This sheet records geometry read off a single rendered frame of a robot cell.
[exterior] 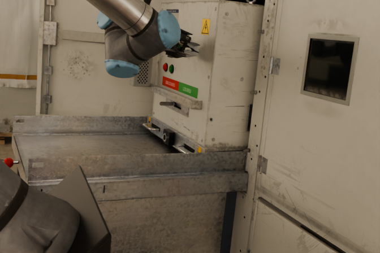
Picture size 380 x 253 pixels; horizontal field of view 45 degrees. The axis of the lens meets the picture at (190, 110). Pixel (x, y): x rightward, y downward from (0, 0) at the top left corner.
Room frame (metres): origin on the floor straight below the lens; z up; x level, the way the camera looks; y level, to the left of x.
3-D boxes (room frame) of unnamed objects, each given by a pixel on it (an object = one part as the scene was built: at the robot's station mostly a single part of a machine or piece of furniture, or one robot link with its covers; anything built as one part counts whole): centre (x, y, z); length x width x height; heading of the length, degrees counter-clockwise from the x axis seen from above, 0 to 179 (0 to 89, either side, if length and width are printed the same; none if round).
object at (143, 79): (1.83, 0.20, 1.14); 0.08 x 0.05 x 0.17; 116
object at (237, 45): (1.78, -0.18, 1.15); 0.51 x 0.50 x 0.48; 116
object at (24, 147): (1.58, 0.23, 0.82); 0.68 x 0.62 x 0.06; 116
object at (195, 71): (1.67, 0.05, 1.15); 0.48 x 0.01 x 0.48; 26
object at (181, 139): (1.67, 0.04, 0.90); 0.54 x 0.05 x 0.06; 26
